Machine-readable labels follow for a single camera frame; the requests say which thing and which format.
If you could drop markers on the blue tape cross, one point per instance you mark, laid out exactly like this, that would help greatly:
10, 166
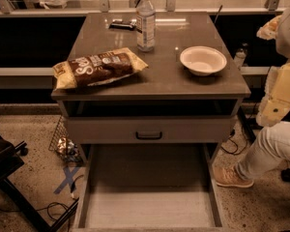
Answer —
69, 179

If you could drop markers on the tan shoe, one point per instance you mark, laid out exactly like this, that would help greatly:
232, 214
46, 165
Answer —
227, 177

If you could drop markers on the open middle drawer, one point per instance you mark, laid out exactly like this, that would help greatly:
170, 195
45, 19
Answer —
148, 188

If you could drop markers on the small dark snack bar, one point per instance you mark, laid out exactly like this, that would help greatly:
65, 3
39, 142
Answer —
117, 24

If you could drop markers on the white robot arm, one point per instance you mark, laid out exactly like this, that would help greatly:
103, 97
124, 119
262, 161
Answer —
282, 40

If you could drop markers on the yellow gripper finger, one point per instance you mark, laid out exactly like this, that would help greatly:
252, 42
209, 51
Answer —
268, 31
275, 104

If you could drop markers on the person leg light trousers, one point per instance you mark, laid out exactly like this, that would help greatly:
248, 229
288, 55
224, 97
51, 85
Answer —
270, 148

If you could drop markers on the white paper bowl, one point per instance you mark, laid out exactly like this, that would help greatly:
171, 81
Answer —
203, 60

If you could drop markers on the closed top drawer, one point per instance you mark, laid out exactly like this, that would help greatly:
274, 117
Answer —
148, 130

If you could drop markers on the grey drawer cabinet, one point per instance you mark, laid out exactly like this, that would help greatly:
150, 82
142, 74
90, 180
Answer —
165, 89

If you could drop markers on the small bottle behind cabinet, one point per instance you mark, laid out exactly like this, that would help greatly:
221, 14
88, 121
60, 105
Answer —
241, 55

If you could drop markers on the brown chips bag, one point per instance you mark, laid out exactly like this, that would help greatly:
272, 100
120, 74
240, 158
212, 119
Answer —
97, 69

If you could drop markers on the wire mesh trash basket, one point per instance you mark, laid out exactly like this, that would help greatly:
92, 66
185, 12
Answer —
62, 146

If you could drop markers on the clear plastic water bottle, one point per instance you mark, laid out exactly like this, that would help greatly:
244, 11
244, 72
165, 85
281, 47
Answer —
145, 25

